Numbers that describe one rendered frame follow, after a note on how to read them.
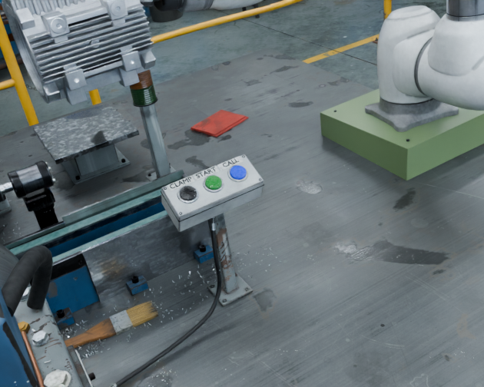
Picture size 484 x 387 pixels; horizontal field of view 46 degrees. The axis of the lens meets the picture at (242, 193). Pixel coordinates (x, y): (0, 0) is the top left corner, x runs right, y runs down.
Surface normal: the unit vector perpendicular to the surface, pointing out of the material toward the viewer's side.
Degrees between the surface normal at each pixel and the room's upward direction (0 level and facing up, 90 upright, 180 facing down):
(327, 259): 0
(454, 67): 87
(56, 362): 0
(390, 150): 90
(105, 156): 90
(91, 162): 90
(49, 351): 0
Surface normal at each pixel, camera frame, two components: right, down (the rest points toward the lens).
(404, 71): -0.83, 0.42
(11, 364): 0.50, 0.41
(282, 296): -0.14, -0.83
